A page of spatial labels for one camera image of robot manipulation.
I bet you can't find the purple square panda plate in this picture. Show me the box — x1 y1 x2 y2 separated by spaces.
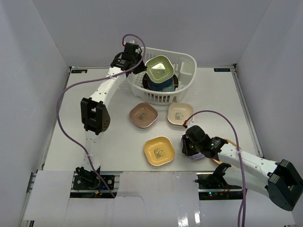
181 134 205 160

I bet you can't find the green square panda plate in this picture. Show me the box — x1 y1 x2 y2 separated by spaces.
145 55 174 84

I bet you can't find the round black-rimmed plate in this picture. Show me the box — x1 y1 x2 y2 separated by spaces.
142 73 179 90

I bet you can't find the dark blue leaf-shaped plate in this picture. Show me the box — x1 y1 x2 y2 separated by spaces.
147 77 174 92

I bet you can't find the yellow square panda plate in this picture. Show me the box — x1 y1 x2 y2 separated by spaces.
212 139 237 165
143 136 175 166

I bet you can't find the light teal rectangular divided plate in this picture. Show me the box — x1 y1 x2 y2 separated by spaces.
162 84 175 92

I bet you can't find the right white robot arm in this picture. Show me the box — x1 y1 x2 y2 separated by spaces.
181 125 303 211

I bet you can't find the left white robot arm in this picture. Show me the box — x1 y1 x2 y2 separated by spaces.
76 43 146 189

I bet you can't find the white plastic dish bin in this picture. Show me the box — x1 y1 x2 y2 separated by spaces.
127 47 197 105

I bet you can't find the cream square panda plate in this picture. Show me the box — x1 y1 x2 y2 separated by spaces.
168 103 194 125

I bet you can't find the brown square panda plate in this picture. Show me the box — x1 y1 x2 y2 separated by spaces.
129 103 158 128

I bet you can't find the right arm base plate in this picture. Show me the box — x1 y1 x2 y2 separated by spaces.
195 172 243 201

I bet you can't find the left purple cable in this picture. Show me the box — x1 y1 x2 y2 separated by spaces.
57 33 145 198

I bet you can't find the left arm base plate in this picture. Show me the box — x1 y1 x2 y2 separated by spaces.
70 174 119 199

